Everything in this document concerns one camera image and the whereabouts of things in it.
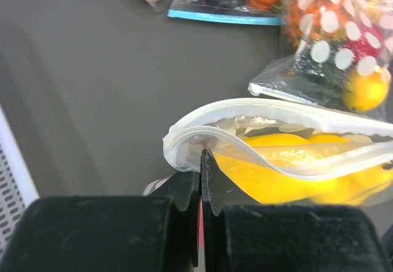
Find polka dot zip bag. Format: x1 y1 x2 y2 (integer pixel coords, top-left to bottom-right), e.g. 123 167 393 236
163 98 392 206
248 0 392 120

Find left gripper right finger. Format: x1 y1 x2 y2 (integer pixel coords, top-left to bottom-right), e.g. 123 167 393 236
201 150 392 271

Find polka dot zip bag front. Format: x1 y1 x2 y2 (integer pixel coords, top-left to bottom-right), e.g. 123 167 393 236
163 98 392 206

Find yellow fake mango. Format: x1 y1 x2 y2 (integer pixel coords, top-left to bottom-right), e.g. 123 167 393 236
306 133 393 207
214 133 327 204

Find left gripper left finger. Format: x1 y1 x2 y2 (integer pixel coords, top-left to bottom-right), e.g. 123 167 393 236
1 172 201 271

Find polka dot zip bag right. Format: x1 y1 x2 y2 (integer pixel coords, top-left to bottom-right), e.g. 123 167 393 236
248 0 392 120

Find yellow fake lemon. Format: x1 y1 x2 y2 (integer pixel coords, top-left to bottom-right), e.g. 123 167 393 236
343 66 391 113

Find white perforated plastic basket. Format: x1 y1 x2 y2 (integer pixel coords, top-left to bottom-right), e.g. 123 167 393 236
0 111 39 254

